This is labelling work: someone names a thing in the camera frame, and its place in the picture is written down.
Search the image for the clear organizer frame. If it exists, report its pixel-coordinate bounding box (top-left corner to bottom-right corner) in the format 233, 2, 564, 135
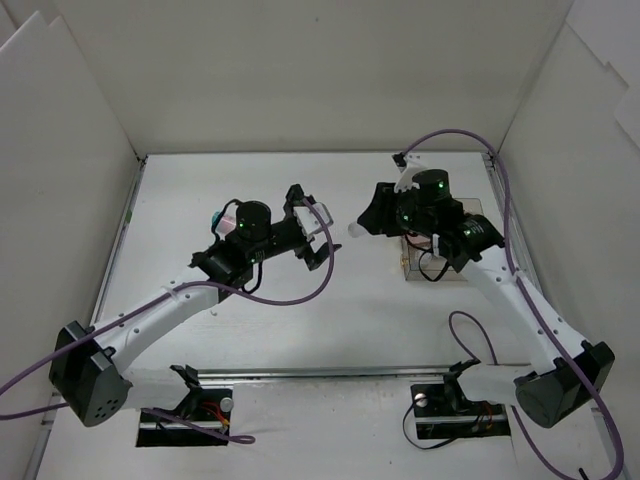
400, 198, 484, 283

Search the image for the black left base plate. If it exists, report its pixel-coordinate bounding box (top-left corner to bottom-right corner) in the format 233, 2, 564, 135
135, 388, 233, 448

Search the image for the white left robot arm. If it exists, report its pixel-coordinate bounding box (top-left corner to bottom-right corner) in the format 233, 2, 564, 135
49, 185, 337, 427

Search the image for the aluminium rail frame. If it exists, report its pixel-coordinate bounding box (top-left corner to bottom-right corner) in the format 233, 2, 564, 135
38, 152, 548, 479

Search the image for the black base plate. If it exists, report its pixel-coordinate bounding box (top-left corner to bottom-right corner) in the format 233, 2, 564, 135
135, 388, 233, 448
404, 380, 511, 447

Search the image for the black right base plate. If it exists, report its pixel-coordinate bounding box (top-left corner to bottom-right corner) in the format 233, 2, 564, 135
404, 380, 511, 447

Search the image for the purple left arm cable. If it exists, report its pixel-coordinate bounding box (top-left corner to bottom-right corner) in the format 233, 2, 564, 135
0, 197, 336, 446

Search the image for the lilac lipstick tube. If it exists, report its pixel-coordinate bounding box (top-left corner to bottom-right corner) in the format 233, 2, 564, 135
348, 222, 368, 238

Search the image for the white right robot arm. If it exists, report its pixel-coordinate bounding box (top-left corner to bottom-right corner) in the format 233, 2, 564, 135
356, 153, 615, 428

